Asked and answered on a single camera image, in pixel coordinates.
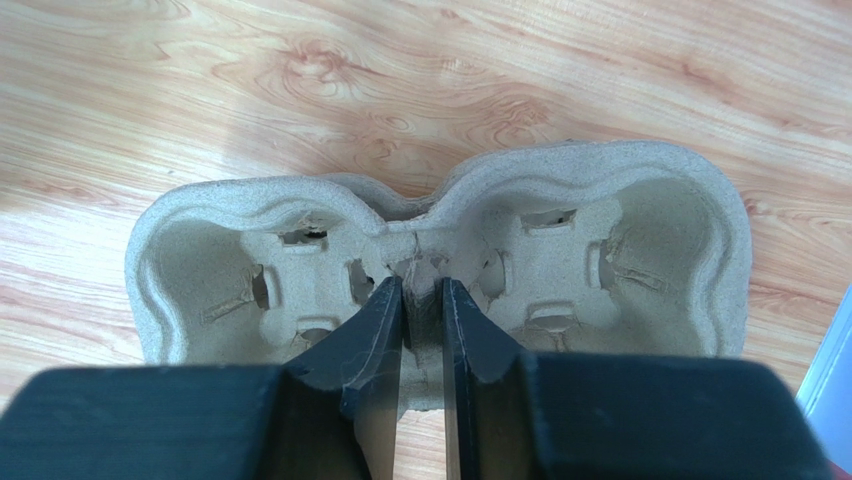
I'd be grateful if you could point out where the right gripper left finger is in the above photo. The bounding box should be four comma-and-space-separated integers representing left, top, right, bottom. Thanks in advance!
1, 278, 403, 479

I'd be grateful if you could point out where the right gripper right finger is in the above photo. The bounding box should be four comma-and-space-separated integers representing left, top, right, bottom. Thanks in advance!
441, 278, 834, 479

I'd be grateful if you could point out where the pulp cup carrier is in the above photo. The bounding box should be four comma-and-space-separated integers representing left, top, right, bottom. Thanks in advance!
124, 140, 752, 410

